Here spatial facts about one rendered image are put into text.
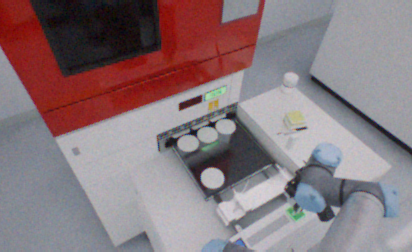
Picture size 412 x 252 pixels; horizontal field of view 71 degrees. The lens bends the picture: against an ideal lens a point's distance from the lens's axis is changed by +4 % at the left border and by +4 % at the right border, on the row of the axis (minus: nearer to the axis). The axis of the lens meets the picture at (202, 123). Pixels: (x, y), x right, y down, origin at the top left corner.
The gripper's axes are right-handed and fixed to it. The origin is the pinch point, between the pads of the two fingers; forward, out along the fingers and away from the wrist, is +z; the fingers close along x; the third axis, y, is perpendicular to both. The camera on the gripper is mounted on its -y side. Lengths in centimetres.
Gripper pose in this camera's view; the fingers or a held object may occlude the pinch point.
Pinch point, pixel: (298, 212)
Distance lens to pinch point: 114.9
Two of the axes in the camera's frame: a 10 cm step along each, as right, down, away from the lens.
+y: -5.1, -6.5, 5.6
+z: -0.4, 6.7, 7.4
